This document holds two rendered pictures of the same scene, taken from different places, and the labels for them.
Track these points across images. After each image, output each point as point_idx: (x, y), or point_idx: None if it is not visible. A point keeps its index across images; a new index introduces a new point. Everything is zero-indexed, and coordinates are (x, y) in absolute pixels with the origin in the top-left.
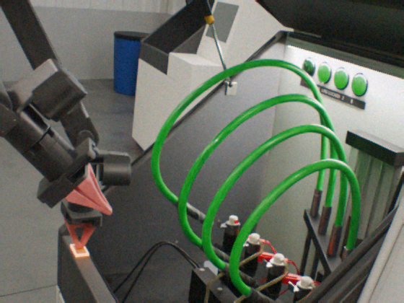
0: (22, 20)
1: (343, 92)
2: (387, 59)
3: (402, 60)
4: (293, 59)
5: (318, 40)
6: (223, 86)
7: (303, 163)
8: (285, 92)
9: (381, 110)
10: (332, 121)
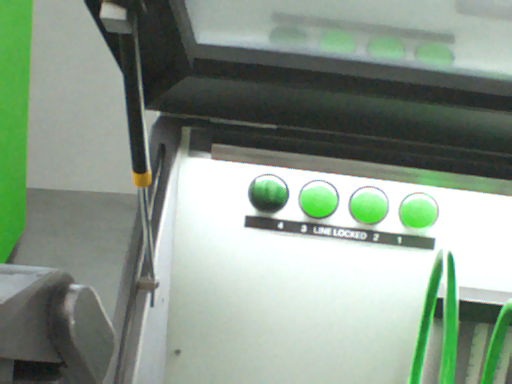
0: None
1: (374, 228)
2: (478, 165)
3: (491, 158)
4: (214, 179)
5: (289, 141)
6: (143, 293)
7: (281, 362)
8: (197, 245)
9: (474, 244)
10: (351, 279)
